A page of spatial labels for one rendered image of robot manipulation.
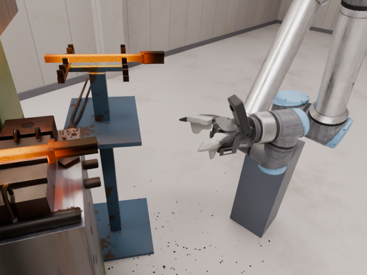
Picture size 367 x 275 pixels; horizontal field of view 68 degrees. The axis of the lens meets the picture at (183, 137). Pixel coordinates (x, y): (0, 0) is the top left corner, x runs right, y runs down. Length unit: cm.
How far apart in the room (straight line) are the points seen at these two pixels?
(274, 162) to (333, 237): 117
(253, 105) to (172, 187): 117
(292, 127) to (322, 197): 143
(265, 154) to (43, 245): 64
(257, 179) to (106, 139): 83
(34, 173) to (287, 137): 65
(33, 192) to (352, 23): 96
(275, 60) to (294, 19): 13
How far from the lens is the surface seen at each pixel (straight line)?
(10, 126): 83
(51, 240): 63
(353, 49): 106
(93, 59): 111
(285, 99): 131
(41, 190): 61
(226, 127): 72
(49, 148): 65
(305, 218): 201
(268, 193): 154
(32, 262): 68
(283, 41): 95
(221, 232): 175
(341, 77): 112
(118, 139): 108
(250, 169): 150
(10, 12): 56
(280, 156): 88
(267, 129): 77
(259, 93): 92
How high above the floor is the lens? 138
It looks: 35 degrees down
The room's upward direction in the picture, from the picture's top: 5 degrees clockwise
